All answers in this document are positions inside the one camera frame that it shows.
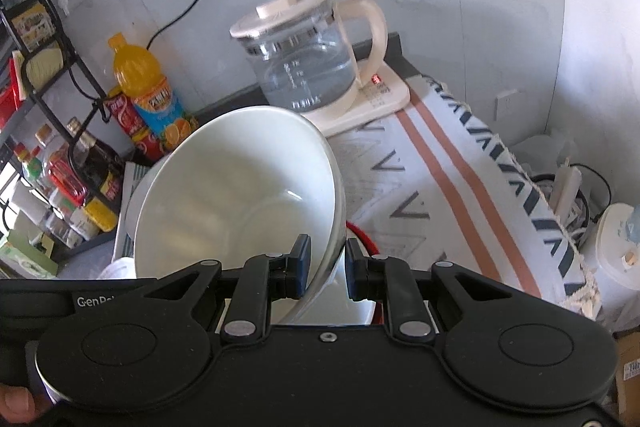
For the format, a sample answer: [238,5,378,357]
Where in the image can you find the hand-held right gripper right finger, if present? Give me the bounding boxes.
[345,237,507,342]

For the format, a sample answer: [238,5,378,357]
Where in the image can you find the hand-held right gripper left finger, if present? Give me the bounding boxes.
[145,234,313,342]

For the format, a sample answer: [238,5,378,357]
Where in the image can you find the red rimmed bowl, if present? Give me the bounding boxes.
[344,221,387,326]

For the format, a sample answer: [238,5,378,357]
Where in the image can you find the white ceramic bowl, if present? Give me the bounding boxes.
[133,105,347,326]

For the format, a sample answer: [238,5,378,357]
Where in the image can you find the person's left hand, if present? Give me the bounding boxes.
[0,383,52,424]

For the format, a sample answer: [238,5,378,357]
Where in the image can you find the green cardboard box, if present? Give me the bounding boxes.
[0,229,59,279]

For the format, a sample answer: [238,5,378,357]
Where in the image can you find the white cap supplement jar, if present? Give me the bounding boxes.
[67,206,102,242]

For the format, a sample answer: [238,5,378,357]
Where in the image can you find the patterned white table cloth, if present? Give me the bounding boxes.
[322,74,603,320]

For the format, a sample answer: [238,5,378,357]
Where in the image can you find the white plate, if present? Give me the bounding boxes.
[122,169,167,254]

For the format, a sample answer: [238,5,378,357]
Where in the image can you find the green label seasoning bottle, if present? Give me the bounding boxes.
[20,146,45,190]

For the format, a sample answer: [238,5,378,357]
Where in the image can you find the dark soy sauce bottle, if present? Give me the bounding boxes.
[66,117,124,234]

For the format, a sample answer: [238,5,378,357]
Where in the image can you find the white kettle base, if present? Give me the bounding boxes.
[307,58,411,138]

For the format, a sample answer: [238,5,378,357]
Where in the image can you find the red drink can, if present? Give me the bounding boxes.
[106,88,147,142]
[131,128,169,164]

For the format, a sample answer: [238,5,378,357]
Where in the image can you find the black metal rack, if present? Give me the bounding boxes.
[0,0,126,260]

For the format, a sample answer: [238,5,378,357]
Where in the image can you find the glass electric kettle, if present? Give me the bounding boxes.
[229,0,389,112]

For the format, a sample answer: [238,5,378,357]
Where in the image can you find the white plastic bag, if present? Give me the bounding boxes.
[514,131,576,180]

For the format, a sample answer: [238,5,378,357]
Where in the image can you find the white power strip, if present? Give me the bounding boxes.
[546,163,584,229]

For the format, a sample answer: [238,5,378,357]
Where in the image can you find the orange juice bottle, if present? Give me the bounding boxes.
[108,33,200,152]

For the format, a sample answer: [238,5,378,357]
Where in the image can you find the yellow noodle packet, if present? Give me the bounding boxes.
[22,47,67,86]

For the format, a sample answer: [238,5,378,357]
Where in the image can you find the printed food packet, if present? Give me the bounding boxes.
[10,4,57,52]

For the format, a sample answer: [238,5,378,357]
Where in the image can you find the brown cardboard box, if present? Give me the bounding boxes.
[611,331,640,425]

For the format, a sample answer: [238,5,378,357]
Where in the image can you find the oil bottle with red handle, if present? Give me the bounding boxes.
[35,124,90,208]

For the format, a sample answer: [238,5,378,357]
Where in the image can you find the white wall socket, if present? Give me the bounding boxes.
[494,90,519,120]

